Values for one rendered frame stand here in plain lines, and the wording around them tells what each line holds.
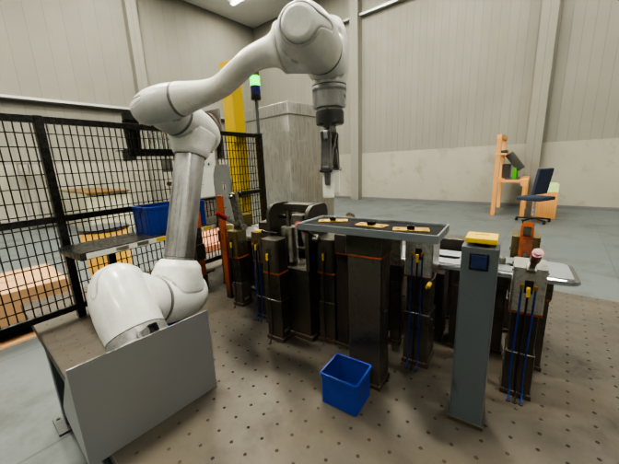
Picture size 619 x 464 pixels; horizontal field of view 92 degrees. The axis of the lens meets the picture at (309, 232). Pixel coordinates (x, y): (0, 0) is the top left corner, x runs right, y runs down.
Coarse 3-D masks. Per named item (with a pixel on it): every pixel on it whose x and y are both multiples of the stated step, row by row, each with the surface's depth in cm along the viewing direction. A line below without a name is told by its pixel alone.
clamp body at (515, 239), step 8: (512, 232) 106; (536, 232) 104; (512, 240) 102; (536, 240) 98; (512, 248) 102; (536, 248) 98; (512, 256) 102; (512, 264) 103; (504, 320) 108; (504, 328) 109
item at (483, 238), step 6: (468, 234) 66; (474, 234) 66; (480, 234) 66; (486, 234) 65; (492, 234) 65; (498, 234) 65; (468, 240) 64; (474, 240) 63; (480, 240) 62; (486, 240) 62; (492, 240) 61
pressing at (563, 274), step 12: (252, 228) 159; (444, 252) 106; (456, 252) 105; (444, 264) 94; (456, 264) 92; (504, 264) 92; (552, 264) 90; (564, 264) 90; (504, 276) 85; (552, 276) 81; (564, 276) 81; (576, 276) 82
